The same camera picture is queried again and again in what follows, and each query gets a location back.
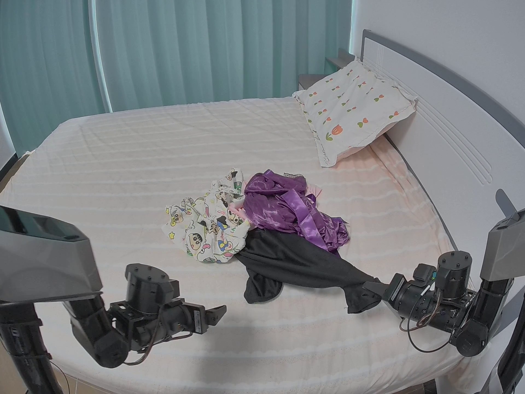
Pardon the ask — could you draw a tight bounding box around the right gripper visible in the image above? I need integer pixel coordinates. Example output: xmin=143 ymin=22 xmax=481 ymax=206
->
xmin=363 ymin=273 xmax=429 ymax=327

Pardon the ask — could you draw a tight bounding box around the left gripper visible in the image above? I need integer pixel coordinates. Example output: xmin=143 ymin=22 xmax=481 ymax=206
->
xmin=154 ymin=300 xmax=227 ymax=338

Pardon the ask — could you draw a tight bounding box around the black T-shirt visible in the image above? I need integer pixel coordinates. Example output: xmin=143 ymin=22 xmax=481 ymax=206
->
xmin=240 ymin=230 xmax=384 ymax=315

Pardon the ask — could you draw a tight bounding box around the bed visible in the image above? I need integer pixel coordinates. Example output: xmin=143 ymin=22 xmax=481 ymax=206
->
xmin=0 ymin=29 xmax=525 ymax=394

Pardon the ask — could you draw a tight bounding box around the white printed pyjama garment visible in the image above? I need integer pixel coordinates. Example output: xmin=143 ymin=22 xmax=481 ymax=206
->
xmin=161 ymin=170 xmax=251 ymax=263

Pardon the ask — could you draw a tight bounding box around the purple satin garment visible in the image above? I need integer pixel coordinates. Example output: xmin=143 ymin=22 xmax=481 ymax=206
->
xmin=243 ymin=170 xmax=350 ymax=257

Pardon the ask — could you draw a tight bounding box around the white printed pillow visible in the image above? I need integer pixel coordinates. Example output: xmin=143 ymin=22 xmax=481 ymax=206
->
xmin=292 ymin=58 xmax=418 ymax=168

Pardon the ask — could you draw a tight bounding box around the grey bedside table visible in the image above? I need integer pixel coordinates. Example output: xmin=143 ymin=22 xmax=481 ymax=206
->
xmin=298 ymin=48 xmax=357 ymax=92

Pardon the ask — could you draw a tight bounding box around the blue-green curtain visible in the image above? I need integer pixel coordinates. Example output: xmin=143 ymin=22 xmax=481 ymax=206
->
xmin=95 ymin=0 xmax=357 ymax=113
xmin=0 ymin=0 xmax=103 ymax=157

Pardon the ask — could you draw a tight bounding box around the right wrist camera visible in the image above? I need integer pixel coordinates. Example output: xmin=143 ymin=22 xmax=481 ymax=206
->
xmin=412 ymin=263 xmax=436 ymax=288

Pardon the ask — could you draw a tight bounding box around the black cable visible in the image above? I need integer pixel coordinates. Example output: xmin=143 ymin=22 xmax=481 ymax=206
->
xmin=121 ymin=331 xmax=194 ymax=365
xmin=400 ymin=318 xmax=454 ymax=354

